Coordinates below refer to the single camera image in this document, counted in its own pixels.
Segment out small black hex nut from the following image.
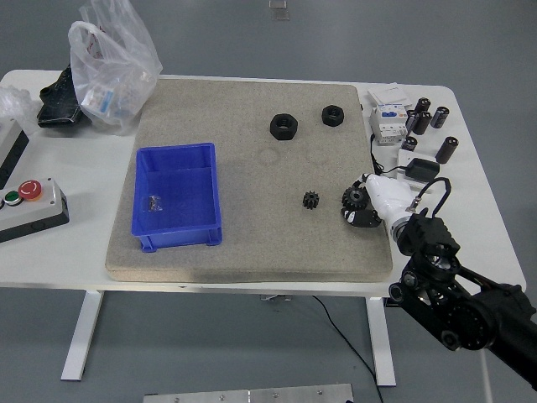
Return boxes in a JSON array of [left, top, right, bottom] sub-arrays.
[[321, 104, 346, 126]]

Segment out clear plastic shopping bag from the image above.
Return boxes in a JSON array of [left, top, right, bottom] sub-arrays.
[[68, 0, 164, 136]]

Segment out grey emergency stop button box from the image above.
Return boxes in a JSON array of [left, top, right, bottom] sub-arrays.
[[0, 175, 70, 243]]

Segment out white card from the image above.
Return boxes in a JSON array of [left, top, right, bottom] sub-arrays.
[[396, 149, 440, 194]]

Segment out black plastic tool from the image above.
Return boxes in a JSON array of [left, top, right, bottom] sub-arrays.
[[37, 63, 91, 128]]

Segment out black adapter cord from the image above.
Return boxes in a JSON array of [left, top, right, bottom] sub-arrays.
[[368, 133, 410, 176]]

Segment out silver metal plate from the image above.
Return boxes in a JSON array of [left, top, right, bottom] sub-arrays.
[[143, 383, 353, 403]]

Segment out blue plastic box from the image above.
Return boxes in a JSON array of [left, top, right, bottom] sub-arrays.
[[132, 142, 223, 253]]

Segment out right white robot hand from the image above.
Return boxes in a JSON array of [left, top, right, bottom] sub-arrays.
[[339, 170, 416, 230]]

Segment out white circuit breaker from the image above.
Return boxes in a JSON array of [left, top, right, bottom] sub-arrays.
[[368, 103, 410, 146]]

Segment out black floor cable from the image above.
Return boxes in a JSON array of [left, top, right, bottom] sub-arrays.
[[310, 295, 385, 403]]

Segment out large black gear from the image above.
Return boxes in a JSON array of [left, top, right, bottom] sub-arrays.
[[341, 186, 370, 213]]

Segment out black power adapter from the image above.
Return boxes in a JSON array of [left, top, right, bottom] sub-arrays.
[[406, 158, 441, 182]]

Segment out grey-brown mat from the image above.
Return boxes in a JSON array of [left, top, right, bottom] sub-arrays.
[[103, 78, 394, 283]]

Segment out small black gear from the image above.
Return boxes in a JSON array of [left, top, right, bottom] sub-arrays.
[[300, 190, 322, 210]]

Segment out crumpled clear plastic wrap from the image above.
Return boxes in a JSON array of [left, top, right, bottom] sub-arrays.
[[0, 85, 41, 135]]

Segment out floor socket cover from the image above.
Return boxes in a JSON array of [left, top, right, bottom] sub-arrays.
[[268, 0, 291, 21]]

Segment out large black hex nut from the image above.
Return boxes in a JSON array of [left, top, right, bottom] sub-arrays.
[[268, 113, 300, 141]]

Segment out white table leg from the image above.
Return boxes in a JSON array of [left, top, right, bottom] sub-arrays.
[[60, 289, 106, 382], [364, 296, 398, 387]]

